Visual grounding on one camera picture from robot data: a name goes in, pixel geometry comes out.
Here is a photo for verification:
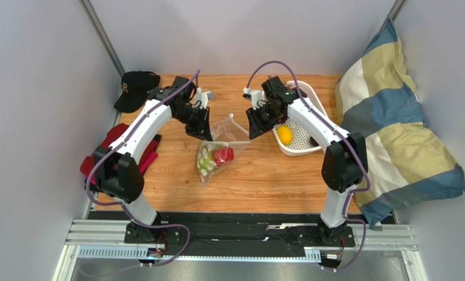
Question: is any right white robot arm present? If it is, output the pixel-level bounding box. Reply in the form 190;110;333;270
243;77;368;228

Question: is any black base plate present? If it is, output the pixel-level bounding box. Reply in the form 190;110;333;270
87;211;384;258

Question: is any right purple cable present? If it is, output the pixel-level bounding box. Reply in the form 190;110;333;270
246;60;372;272

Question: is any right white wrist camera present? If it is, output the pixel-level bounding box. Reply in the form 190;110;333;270
243;87;267;113

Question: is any clear polka-dot zip bag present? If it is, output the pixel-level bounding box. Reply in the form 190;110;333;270
196;113;252;187

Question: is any aluminium frame rail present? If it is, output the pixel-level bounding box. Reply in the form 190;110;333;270
53;220;427;280

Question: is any red folded cloth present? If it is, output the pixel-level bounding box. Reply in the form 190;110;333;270
80;123;161;184

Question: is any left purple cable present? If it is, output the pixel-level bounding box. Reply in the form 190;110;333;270
85;69;201;267

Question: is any red bell pepper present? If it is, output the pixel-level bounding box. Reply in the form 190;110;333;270
212;146;235;166

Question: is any blue yellow checkered pillow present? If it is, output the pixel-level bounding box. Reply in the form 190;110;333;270
335;19;465;228

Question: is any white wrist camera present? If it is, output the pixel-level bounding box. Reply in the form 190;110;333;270
243;87;267;113
194;87;215;109

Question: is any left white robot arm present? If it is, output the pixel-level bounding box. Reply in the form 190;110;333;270
85;73;213;228

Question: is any yellow lemon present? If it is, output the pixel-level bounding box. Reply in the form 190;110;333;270
276;125;294;146

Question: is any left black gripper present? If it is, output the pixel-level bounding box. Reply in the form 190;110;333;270
173;105;213;144

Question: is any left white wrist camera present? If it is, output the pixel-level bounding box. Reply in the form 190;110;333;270
194;87;215;109

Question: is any green apple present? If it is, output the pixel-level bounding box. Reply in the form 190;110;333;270
197;143;223;177

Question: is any purple cable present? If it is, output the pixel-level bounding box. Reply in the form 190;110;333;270
85;69;201;267
246;60;372;272

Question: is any white perforated plastic basket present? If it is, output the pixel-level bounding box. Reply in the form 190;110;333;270
272;81;329;156

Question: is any black baseball cap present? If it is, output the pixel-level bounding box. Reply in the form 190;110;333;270
113;71;161;113

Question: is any dark mangosteen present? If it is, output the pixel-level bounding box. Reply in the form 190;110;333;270
309;137;320;148

